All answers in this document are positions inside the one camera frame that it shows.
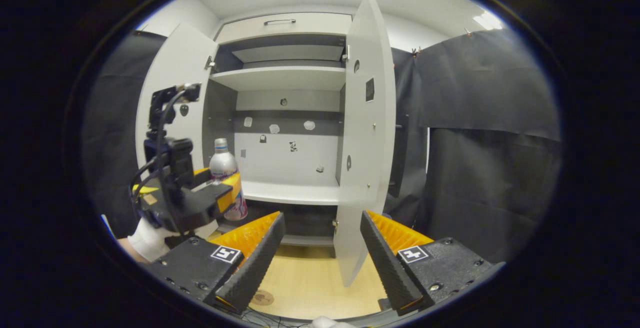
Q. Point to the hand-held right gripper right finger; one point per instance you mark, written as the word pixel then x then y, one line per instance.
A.
pixel 389 268

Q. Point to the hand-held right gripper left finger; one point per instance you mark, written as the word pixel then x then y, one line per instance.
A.
pixel 252 268

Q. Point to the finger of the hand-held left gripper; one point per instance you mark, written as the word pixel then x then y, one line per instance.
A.
pixel 201 173
pixel 205 203

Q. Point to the silver bottle pink label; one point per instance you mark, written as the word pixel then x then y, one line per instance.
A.
pixel 222 165

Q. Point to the white cabinet door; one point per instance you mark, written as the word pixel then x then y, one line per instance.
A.
pixel 175 62
pixel 365 157

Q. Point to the metal door hinge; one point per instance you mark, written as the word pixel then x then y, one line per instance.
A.
pixel 210 63
pixel 345 53
pixel 335 225

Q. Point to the white cabinet shelf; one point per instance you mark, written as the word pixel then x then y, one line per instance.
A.
pixel 290 53
pixel 295 193
pixel 280 78

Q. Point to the white and grey cabinet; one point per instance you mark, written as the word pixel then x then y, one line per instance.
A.
pixel 290 157

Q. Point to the white cabinet drawer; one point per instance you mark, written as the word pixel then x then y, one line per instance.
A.
pixel 310 27

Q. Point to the ceiling light panel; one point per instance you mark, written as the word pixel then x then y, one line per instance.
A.
pixel 487 20

